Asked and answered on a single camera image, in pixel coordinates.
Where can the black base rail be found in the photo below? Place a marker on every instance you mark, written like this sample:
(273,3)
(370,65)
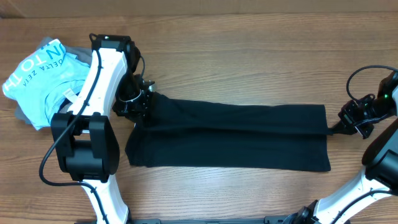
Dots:
(266,220)

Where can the grey folded garment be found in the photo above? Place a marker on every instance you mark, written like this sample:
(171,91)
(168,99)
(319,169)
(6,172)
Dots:
(84,55)

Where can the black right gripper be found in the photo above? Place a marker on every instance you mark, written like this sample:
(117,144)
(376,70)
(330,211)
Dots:
(347,116)

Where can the light blue printed t-shirt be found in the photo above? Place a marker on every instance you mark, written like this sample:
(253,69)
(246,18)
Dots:
(39,82)

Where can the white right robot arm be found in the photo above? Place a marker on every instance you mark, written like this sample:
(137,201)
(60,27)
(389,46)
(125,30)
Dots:
(378,177)

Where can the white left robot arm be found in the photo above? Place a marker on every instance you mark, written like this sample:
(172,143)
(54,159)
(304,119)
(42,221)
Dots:
(84,141)

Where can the brown cardboard backboard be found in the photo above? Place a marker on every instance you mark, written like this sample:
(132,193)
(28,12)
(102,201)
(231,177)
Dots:
(91,8)

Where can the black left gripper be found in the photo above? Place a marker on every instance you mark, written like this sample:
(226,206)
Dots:
(138,112)

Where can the black t-shirt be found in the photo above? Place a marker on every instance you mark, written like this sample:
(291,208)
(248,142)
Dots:
(186,133)

